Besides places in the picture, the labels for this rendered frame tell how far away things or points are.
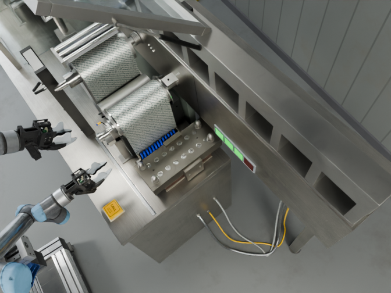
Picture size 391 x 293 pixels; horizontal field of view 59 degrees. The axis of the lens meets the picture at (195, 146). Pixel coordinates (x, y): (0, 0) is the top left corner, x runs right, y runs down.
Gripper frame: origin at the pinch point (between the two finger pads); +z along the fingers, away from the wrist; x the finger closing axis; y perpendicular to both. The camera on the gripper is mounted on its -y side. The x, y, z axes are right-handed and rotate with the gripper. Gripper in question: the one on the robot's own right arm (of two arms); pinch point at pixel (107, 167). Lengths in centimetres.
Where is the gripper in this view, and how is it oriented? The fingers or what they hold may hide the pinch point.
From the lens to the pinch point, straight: 159.6
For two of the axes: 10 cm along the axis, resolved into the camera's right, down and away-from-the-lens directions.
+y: -1.0, -4.4, -8.9
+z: 7.8, -5.9, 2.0
